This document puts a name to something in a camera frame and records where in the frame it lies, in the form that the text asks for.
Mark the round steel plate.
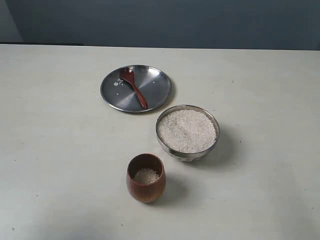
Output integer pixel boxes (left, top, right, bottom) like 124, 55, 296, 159
100, 64, 173, 113

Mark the red wooden spoon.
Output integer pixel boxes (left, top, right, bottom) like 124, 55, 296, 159
119, 67, 148, 110

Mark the brown wooden cup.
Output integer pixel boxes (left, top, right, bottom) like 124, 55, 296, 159
126, 153, 166, 203

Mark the steel bowl of rice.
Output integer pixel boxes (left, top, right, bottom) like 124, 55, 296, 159
155, 105, 220, 162

